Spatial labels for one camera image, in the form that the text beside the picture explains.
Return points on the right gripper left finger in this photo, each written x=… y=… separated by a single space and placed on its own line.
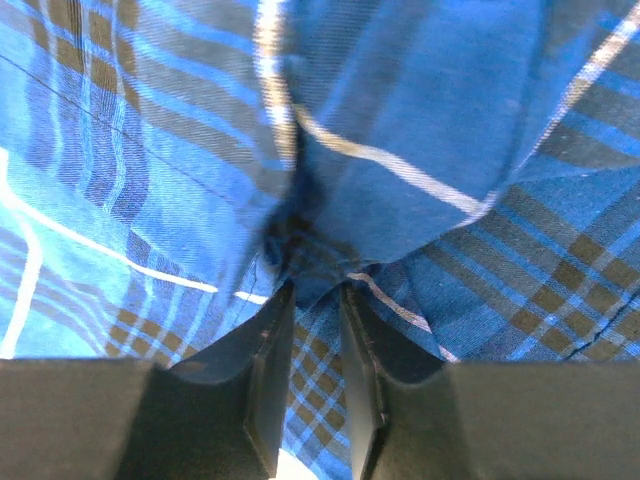
x=215 y=415

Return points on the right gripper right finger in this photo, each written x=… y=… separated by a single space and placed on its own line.
x=414 y=416

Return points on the blue plaid long sleeve shirt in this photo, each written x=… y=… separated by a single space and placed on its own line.
x=472 y=167

